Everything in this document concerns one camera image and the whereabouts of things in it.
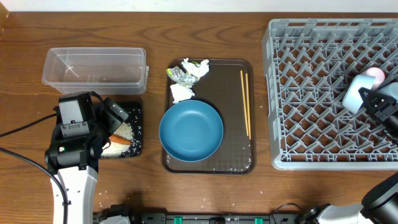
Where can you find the black waste tray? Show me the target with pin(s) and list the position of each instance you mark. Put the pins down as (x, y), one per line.
(135, 116)

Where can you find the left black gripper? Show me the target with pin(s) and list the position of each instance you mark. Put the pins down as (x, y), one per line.
(113, 121)

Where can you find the clear plastic bin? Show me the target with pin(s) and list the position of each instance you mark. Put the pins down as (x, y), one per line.
(105, 70)

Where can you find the pale pink cup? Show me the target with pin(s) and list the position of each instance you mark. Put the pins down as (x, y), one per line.
(378, 74)

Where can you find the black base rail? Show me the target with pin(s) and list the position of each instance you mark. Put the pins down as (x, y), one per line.
(125, 214)

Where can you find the light blue bowl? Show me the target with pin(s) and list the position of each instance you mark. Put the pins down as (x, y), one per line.
(352, 100)

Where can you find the orange carrot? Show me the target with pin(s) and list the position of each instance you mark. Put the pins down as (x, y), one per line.
(119, 140)

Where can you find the dark blue plate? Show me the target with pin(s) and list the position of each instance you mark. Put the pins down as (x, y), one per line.
(191, 131)

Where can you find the grey dishwasher rack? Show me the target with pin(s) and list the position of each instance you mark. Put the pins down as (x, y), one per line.
(309, 65)

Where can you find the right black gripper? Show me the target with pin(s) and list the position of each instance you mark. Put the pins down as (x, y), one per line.
(380, 112)

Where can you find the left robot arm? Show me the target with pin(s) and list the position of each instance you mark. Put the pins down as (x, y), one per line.
(73, 189)

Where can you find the white tissue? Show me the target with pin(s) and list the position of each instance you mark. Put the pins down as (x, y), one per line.
(181, 93)
(196, 69)

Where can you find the white rice pile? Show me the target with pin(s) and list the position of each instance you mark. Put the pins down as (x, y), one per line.
(128, 131)

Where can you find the foil wrapper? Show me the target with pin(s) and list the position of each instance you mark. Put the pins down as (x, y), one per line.
(180, 77)

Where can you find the light blue cup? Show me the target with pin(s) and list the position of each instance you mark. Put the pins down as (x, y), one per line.
(390, 90)

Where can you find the crumpled white tissue top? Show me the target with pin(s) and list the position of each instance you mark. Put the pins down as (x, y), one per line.
(196, 69)

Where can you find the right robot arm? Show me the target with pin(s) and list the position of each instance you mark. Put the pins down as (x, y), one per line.
(379, 205)

